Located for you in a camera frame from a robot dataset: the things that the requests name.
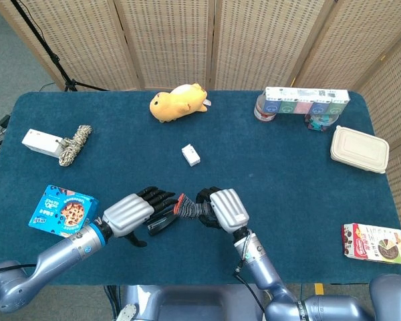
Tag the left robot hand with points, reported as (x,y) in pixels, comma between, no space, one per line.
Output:
(128,214)

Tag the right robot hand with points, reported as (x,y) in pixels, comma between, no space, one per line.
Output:
(229,209)

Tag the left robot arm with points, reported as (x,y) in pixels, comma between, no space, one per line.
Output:
(53,257)

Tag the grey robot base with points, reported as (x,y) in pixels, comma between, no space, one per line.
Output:
(194,302)

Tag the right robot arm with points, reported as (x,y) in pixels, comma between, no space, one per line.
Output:
(270,277)

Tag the black stapler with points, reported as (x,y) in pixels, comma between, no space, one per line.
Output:
(162,224)

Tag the blue table cloth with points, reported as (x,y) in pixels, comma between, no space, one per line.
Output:
(287,187)

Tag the blue cookie box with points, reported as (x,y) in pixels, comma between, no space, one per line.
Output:
(63,210)

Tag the small white box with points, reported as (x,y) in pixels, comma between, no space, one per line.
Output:
(190,155)

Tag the red label clear jar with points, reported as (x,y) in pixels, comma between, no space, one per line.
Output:
(263,112)

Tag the white rectangular adapter box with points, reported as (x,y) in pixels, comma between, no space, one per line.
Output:
(40,142)

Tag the yellow plush toy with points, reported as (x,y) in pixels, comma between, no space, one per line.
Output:
(177,103)

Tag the multicolour tissue pack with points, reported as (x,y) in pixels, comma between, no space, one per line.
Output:
(307,100)

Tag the beige lidded food container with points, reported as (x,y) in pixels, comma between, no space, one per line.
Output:
(359,148)

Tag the red snack box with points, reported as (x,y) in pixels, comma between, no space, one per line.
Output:
(374,242)

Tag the wicker folding screen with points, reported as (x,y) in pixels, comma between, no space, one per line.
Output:
(173,43)

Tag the black tripod stand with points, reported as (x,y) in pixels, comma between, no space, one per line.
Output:
(50,55)

